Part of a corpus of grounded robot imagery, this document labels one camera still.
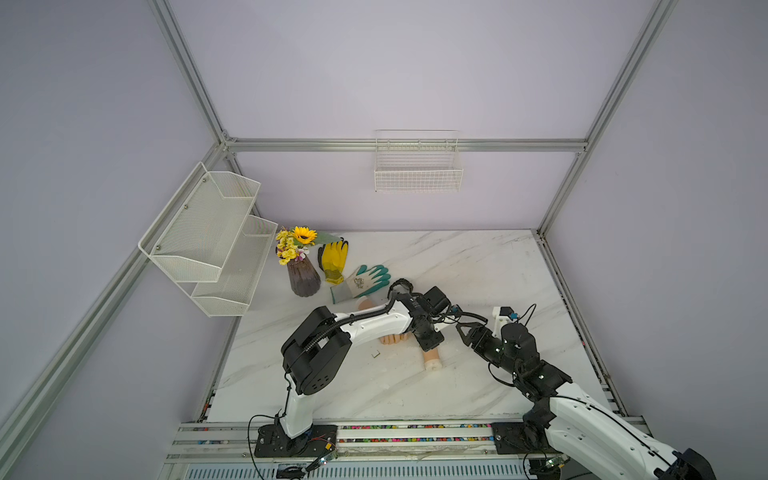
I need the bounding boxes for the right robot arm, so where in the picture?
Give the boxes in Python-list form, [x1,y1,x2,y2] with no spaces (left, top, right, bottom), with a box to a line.
[456,322,716,479]

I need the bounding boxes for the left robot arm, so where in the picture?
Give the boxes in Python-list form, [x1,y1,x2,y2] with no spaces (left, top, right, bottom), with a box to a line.
[279,281,451,439]

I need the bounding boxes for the white two-tier mesh shelf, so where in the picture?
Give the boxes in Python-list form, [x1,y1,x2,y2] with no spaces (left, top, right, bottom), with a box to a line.
[138,163,278,317]

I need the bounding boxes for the yellow black work glove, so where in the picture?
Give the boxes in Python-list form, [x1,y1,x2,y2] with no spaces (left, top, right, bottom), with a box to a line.
[318,238,348,285]

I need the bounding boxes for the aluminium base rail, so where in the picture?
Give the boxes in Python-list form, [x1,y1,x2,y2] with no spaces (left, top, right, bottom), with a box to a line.
[166,419,521,464]

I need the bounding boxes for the yellow sunflower bouquet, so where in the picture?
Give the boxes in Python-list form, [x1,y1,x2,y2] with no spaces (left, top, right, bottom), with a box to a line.
[275,226,342,266]

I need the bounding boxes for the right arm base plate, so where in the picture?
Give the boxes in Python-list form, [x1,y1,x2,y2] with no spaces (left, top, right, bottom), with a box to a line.
[491,422,556,455]

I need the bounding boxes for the green white garden glove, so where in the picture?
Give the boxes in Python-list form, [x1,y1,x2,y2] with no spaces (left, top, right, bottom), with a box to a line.
[330,265,391,304]

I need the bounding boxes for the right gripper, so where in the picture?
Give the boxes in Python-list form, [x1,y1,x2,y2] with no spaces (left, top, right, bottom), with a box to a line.
[457,321,520,376]

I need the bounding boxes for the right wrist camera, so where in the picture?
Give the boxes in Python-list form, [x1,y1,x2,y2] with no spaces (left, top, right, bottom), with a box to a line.
[490,306,519,338]

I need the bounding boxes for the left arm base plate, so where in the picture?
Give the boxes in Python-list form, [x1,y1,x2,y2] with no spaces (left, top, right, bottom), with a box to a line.
[253,424,338,458]

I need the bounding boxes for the white wire wall basket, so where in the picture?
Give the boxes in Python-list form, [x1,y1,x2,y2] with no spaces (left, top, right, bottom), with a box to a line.
[374,129,464,193]

